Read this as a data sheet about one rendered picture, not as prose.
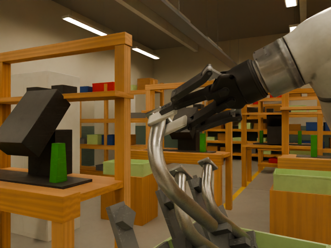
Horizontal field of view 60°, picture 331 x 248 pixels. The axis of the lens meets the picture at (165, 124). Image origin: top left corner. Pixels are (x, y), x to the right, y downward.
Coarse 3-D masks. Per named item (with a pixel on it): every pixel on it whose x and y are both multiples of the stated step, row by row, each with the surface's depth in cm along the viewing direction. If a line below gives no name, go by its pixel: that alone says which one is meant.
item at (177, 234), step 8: (160, 192) 69; (160, 200) 69; (168, 200) 68; (168, 208) 69; (168, 216) 68; (168, 224) 68; (176, 224) 69; (176, 232) 68; (200, 232) 77; (176, 240) 66; (184, 240) 69
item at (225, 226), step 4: (220, 224) 81; (224, 224) 81; (228, 224) 80; (220, 228) 81; (224, 228) 80; (228, 228) 79; (212, 232) 82; (216, 232) 82; (220, 232) 81; (224, 232) 81; (228, 232) 81; (232, 236) 88; (232, 240) 87; (236, 240) 86; (240, 240) 86; (244, 240) 85; (248, 240) 86; (232, 244) 86; (236, 244) 86; (240, 244) 85; (244, 244) 85; (248, 244) 85
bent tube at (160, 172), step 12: (156, 108) 61; (168, 120) 62; (156, 132) 57; (156, 144) 55; (156, 156) 53; (156, 168) 53; (156, 180) 53; (168, 180) 53; (168, 192) 53; (180, 192) 55; (180, 204) 55; (192, 204) 57; (192, 216) 58; (204, 216) 60; (204, 228) 62; (216, 228) 62
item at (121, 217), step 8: (112, 208) 55; (120, 208) 57; (128, 208) 56; (112, 216) 55; (120, 216) 55; (128, 216) 55; (112, 224) 55; (120, 224) 54; (128, 224) 54; (120, 232) 55; (128, 232) 56; (120, 240) 54; (128, 240) 55; (136, 240) 57
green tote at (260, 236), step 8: (256, 232) 91; (264, 232) 90; (168, 240) 84; (256, 240) 91; (264, 240) 90; (272, 240) 88; (280, 240) 87; (288, 240) 86; (296, 240) 85; (304, 240) 84
